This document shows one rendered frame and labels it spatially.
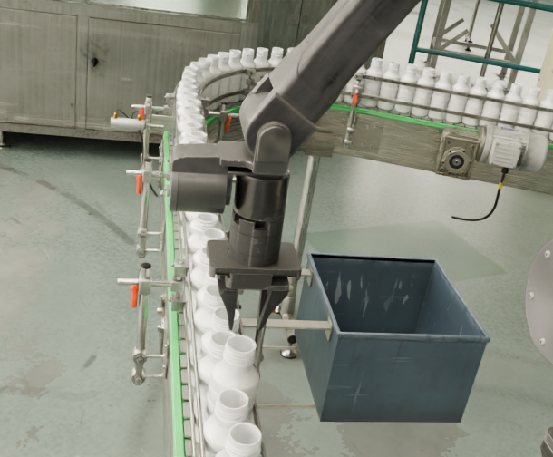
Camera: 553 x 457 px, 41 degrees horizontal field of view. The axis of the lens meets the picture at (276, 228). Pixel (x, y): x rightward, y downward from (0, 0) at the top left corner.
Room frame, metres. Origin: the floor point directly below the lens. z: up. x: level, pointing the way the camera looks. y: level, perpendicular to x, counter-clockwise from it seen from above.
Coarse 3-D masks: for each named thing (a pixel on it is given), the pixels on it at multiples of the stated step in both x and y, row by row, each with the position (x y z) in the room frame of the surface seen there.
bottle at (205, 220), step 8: (200, 216) 1.13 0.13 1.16; (208, 216) 1.14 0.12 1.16; (216, 216) 1.13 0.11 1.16; (200, 224) 1.10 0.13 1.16; (208, 224) 1.10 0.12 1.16; (216, 224) 1.11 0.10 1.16; (200, 232) 1.10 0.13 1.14; (192, 240) 1.10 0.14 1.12; (200, 240) 1.10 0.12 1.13; (192, 248) 1.10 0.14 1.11; (192, 256) 1.10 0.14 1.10; (184, 280) 1.11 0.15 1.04
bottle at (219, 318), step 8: (216, 312) 0.84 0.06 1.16; (224, 312) 0.85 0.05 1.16; (216, 320) 0.83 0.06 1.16; (224, 320) 0.82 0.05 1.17; (216, 328) 0.82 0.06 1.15; (224, 328) 0.82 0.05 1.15; (208, 336) 0.83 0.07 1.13; (208, 344) 0.82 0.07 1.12; (200, 352) 0.83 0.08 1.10; (208, 352) 0.81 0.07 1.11
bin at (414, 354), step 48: (336, 288) 1.47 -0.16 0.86; (384, 288) 1.50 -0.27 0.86; (432, 288) 1.49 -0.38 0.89; (336, 336) 1.16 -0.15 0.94; (384, 336) 1.17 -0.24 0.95; (432, 336) 1.20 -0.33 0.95; (480, 336) 1.22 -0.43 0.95; (336, 384) 1.16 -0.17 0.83; (384, 384) 1.18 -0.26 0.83; (432, 384) 1.20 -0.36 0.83
